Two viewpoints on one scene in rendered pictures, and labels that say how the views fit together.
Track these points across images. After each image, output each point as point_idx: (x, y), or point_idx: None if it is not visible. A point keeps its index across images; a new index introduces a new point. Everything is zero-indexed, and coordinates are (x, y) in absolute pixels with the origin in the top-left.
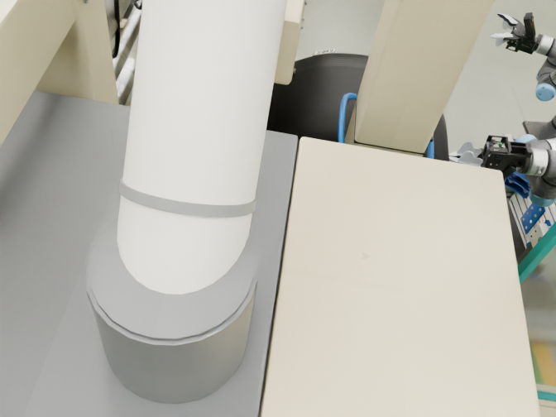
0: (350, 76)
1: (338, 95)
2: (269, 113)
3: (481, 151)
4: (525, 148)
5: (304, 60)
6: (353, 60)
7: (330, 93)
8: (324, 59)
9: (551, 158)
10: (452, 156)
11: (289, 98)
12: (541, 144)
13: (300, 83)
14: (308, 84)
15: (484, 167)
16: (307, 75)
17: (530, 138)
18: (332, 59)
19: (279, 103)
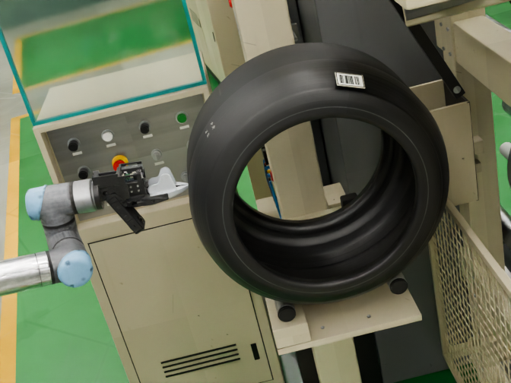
0: (305, 55)
1: (310, 45)
2: (380, 61)
3: (145, 196)
4: (99, 174)
5: (367, 71)
6: (307, 64)
7: (319, 45)
8: (341, 63)
9: (70, 182)
10: (182, 185)
11: (363, 55)
12: (58, 250)
13: (358, 57)
14: (348, 53)
15: (146, 185)
16: (354, 58)
17: (70, 254)
18: (332, 62)
19: (374, 59)
